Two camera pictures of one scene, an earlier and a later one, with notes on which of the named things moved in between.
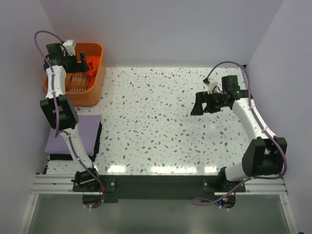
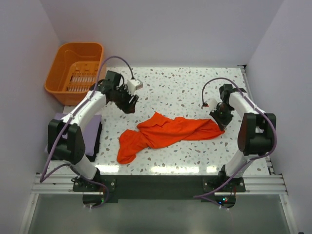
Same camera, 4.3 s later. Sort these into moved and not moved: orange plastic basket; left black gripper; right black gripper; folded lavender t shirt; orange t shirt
Moved: right black gripper; orange t shirt; left black gripper
Not moved: folded lavender t shirt; orange plastic basket
